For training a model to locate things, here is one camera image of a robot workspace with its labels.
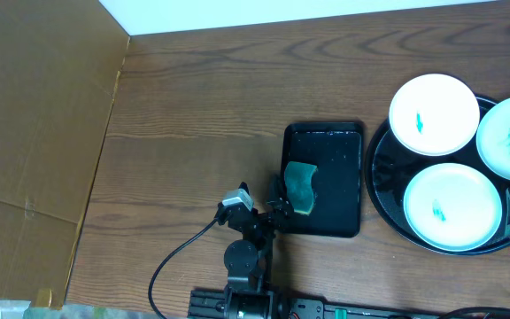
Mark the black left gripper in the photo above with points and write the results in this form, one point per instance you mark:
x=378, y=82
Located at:
x=261, y=213

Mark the green yellow sponge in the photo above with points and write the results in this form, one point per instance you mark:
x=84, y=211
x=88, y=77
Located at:
x=298, y=182

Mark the pale green plate front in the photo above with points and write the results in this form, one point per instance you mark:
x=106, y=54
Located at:
x=452, y=207

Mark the white plate green stain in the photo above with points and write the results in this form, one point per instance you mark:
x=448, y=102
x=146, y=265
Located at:
x=434, y=114

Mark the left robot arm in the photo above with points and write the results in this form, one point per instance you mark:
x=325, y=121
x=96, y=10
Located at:
x=249, y=292

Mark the black rectangular tray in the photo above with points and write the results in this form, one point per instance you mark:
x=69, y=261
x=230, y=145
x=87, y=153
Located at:
x=335, y=149

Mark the round black tray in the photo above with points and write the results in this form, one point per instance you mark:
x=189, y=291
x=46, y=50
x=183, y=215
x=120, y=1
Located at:
x=390, y=167

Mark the cardboard panel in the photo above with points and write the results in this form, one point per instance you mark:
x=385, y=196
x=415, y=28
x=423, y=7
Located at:
x=60, y=63

